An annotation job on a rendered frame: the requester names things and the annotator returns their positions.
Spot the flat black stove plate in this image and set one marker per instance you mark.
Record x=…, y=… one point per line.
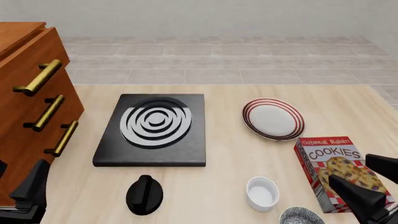
x=115, y=149

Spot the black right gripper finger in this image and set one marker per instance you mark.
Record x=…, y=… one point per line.
x=360, y=198
x=384, y=166

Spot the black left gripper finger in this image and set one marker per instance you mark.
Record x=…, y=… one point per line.
x=32, y=184
x=2, y=168

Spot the wooden drawer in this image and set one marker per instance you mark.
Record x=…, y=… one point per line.
x=57, y=86
x=70, y=109
x=37, y=49

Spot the red cookies box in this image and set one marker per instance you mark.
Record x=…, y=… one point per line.
x=329, y=154

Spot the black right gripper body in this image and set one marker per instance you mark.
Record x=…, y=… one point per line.
x=384, y=217

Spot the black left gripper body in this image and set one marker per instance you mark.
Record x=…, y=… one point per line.
x=21, y=213

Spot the white plate with red rings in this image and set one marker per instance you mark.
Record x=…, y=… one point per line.
x=272, y=120

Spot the black patterned bowl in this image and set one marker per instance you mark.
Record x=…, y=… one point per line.
x=300, y=217

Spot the wooden cabinet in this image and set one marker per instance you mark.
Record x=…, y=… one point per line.
x=15, y=30

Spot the round black stove knob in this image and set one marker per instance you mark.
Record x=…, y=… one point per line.
x=144, y=196

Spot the white ramekin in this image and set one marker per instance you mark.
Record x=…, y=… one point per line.
x=261, y=194

